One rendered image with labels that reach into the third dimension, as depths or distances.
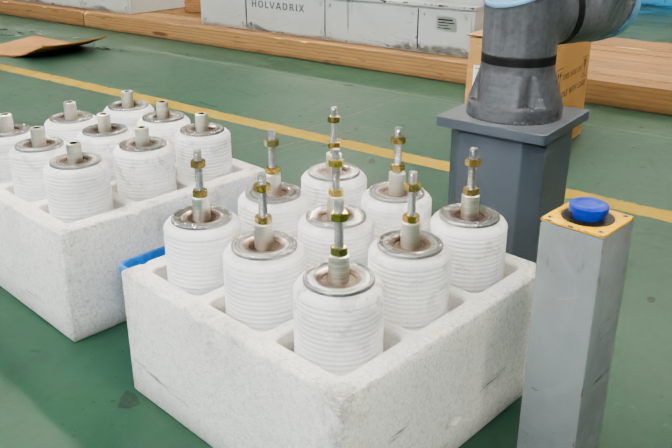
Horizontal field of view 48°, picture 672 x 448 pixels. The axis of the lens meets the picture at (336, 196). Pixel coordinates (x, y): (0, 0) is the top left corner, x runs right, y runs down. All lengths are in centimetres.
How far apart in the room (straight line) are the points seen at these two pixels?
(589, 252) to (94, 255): 71
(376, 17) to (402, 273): 230
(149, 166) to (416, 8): 190
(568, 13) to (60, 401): 91
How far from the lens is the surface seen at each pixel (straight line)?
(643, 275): 145
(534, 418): 92
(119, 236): 119
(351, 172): 109
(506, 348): 98
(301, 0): 330
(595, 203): 82
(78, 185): 117
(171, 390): 100
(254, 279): 84
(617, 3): 128
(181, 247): 93
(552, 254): 82
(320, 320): 77
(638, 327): 128
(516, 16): 118
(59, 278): 119
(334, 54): 313
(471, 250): 93
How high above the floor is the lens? 62
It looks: 21 degrees down
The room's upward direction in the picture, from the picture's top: straight up
